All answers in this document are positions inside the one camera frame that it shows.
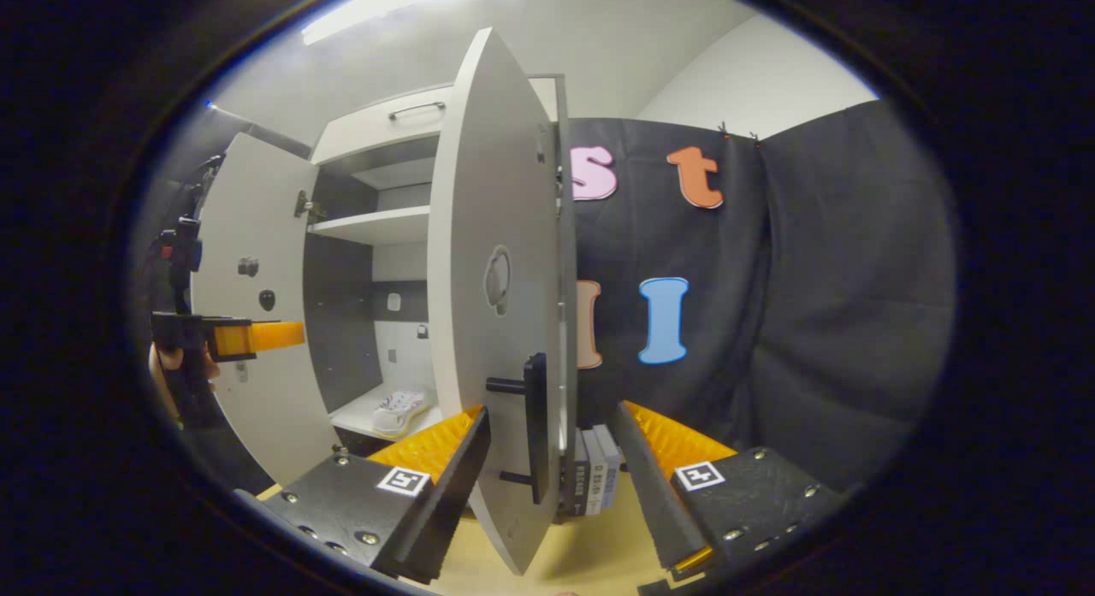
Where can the metal left door hinge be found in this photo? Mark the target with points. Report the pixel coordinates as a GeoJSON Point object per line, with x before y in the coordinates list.
{"type": "Point", "coordinates": [306, 207]}

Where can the white shoe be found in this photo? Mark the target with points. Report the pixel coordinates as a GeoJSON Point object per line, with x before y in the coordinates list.
{"type": "Point", "coordinates": [398, 410]}

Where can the white cabinet shelf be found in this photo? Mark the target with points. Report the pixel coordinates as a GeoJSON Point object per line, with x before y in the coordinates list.
{"type": "Point", "coordinates": [376, 226]}

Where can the white cabinet door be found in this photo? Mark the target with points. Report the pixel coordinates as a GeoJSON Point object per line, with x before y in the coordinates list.
{"type": "Point", "coordinates": [257, 408]}
{"type": "Point", "coordinates": [492, 194]}

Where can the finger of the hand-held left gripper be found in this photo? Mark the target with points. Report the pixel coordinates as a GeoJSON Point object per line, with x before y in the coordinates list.
{"type": "Point", "coordinates": [265, 337]}

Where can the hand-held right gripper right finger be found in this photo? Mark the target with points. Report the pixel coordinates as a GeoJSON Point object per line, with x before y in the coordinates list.
{"type": "Point", "coordinates": [650, 502]}

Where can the white cabinet drawer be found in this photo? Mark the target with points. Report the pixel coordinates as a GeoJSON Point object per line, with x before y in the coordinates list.
{"type": "Point", "coordinates": [359, 130]}

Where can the light blue book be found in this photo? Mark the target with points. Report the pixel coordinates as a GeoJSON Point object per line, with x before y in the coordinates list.
{"type": "Point", "coordinates": [610, 463]}

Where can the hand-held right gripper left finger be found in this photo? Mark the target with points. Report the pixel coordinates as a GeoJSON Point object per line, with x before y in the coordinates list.
{"type": "Point", "coordinates": [453, 502]}

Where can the grey book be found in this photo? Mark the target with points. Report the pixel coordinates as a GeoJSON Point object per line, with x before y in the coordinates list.
{"type": "Point", "coordinates": [594, 472]}

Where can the white shoe cabinet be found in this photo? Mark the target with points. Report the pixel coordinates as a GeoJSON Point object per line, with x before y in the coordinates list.
{"type": "Point", "coordinates": [342, 322]}

